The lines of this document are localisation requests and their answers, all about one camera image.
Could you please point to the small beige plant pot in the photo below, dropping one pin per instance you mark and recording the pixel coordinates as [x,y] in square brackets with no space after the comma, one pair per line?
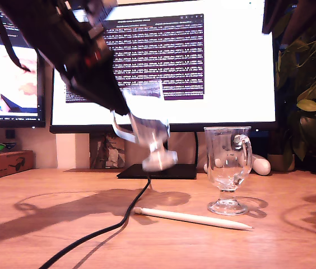
[278,164]

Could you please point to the leaf patterned card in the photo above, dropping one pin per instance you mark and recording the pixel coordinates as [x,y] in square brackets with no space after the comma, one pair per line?
[102,154]

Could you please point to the green leafy plant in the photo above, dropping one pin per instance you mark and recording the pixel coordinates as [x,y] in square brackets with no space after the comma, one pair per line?
[309,105]

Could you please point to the white pen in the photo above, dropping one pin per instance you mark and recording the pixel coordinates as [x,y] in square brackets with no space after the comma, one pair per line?
[188,218]

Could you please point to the dark round glossy pot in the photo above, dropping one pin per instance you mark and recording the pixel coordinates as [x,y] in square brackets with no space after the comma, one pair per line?
[309,127]

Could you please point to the black square wall socket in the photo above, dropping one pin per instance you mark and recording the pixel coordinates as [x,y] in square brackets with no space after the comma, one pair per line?
[10,134]

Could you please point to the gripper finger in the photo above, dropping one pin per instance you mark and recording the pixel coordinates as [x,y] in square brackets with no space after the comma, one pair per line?
[102,84]

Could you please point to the cardboard box with sunglasses print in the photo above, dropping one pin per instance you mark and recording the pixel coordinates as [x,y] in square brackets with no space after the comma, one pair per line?
[9,165]

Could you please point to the white game controller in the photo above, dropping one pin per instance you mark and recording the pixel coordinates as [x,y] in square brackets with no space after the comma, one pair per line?
[261,166]

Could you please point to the arm grey camera box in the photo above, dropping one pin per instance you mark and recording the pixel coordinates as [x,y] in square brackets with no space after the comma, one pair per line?
[104,7]

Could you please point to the large black Huawei monitor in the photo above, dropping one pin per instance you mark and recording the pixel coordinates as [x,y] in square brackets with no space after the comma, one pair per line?
[231,70]

